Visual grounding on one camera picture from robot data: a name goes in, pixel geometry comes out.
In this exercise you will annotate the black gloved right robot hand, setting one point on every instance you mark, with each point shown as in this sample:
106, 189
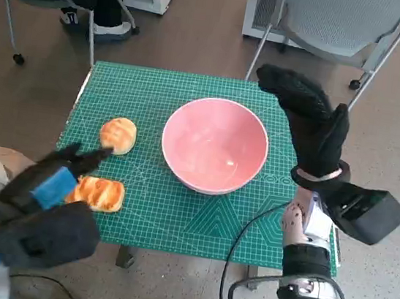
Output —
316, 131

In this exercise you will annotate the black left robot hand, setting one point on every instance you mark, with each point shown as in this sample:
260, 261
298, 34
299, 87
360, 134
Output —
44, 180

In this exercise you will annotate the oblong braided toy bread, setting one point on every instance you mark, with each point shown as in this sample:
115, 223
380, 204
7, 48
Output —
102, 193

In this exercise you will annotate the round toy bread bun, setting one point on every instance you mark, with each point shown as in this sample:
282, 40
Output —
119, 133

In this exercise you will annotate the pink bowl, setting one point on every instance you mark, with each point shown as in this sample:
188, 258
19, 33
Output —
215, 144

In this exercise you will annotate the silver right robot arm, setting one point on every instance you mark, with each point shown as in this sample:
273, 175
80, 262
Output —
301, 222

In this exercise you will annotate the grey mesh chair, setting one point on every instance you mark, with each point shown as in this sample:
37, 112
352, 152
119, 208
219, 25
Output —
331, 19

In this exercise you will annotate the large white mesh cabinet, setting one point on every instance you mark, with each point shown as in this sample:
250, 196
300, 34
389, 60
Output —
259, 10

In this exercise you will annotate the green cutting mat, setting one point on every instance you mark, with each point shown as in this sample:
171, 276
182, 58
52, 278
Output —
175, 223

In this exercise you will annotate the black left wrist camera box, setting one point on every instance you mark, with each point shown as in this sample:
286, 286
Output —
48, 236

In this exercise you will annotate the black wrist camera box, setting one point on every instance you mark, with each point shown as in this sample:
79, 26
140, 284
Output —
372, 216
48, 236

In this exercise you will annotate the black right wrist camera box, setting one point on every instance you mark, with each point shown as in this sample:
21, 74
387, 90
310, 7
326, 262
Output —
372, 216

